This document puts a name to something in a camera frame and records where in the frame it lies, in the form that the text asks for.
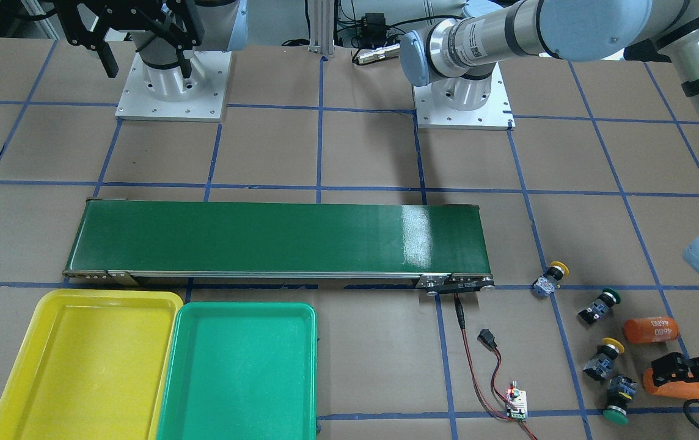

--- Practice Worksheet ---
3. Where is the plain orange cylinder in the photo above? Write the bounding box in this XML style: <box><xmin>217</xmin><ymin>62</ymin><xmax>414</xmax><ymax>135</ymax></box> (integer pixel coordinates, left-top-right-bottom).
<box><xmin>642</xmin><ymin>368</ymin><xmax>699</xmax><ymax>400</ymax></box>

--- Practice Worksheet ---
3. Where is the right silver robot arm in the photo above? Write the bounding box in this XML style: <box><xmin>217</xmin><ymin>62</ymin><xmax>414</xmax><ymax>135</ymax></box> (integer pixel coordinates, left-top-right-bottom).
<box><xmin>53</xmin><ymin>1</ymin><xmax>248</xmax><ymax>102</ymax></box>

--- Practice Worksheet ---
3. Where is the green push button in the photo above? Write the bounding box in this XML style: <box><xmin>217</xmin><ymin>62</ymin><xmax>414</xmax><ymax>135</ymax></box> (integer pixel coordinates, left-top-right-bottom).
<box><xmin>577</xmin><ymin>288</ymin><xmax>621</xmax><ymax>325</ymax></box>
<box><xmin>602</xmin><ymin>374</ymin><xmax>638</xmax><ymax>425</ymax></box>

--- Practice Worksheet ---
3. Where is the yellow plastic tray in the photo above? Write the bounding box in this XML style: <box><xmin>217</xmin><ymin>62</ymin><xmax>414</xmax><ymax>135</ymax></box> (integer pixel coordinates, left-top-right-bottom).
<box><xmin>0</xmin><ymin>288</ymin><xmax>184</xmax><ymax>439</ymax></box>

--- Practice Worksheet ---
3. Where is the yellow push button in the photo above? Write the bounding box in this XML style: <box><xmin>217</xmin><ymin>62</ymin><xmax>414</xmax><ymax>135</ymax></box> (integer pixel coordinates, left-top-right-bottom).
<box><xmin>582</xmin><ymin>337</ymin><xmax>625</xmax><ymax>381</ymax></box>
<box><xmin>530</xmin><ymin>261</ymin><xmax>569</xmax><ymax>298</ymax></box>

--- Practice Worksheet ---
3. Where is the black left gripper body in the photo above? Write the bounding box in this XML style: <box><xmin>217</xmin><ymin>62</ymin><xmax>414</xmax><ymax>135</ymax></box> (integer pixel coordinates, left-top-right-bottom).
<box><xmin>651</xmin><ymin>353</ymin><xmax>699</xmax><ymax>387</ymax></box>

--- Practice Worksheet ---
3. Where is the small motor controller board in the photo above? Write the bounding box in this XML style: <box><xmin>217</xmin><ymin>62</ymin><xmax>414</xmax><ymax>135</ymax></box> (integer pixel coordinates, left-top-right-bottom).
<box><xmin>505</xmin><ymin>381</ymin><xmax>529</xmax><ymax>422</ymax></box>

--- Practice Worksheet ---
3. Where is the orange cylinder with 4680 label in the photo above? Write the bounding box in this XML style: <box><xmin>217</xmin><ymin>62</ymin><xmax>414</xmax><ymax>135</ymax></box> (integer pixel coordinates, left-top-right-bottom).
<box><xmin>621</xmin><ymin>317</ymin><xmax>680</xmax><ymax>345</ymax></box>

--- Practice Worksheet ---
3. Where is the aluminium frame post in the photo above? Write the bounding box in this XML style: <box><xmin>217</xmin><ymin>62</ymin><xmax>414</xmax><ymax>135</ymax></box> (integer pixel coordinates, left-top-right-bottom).
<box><xmin>307</xmin><ymin>0</ymin><xmax>337</xmax><ymax>59</ymax></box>

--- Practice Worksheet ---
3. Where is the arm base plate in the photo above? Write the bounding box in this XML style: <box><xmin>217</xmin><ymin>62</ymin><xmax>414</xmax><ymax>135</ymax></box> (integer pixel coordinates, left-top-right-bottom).
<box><xmin>413</xmin><ymin>64</ymin><xmax>516</xmax><ymax>130</ymax></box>
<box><xmin>115</xmin><ymin>52</ymin><xmax>234</xmax><ymax>123</ymax></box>

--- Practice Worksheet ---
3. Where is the green conveyor belt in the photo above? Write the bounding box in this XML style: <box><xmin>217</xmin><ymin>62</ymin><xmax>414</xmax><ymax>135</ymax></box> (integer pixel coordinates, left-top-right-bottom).
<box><xmin>64</xmin><ymin>199</ymin><xmax>495</xmax><ymax>296</ymax></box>

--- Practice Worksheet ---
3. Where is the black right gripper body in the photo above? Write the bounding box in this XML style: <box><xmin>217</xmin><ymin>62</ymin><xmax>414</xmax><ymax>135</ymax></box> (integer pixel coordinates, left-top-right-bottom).
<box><xmin>56</xmin><ymin>1</ymin><xmax>205</xmax><ymax>50</ymax></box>

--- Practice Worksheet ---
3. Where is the green plastic tray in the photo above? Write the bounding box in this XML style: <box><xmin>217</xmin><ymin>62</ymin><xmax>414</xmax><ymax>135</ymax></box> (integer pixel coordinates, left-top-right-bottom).
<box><xmin>156</xmin><ymin>302</ymin><xmax>318</xmax><ymax>439</ymax></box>

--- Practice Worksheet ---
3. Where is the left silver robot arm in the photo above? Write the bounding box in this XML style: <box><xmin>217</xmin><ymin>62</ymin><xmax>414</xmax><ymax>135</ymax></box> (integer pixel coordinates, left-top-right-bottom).
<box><xmin>400</xmin><ymin>1</ymin><xmax>699</xmax><ymax>386</ymax></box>

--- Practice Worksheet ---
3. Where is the red black power cable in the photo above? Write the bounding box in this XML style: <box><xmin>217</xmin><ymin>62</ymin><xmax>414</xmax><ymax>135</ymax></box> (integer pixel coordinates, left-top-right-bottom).
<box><xmin>451</xmin><ymin>293</ymin><xmax>540</xmax><ymax>440</ymax></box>

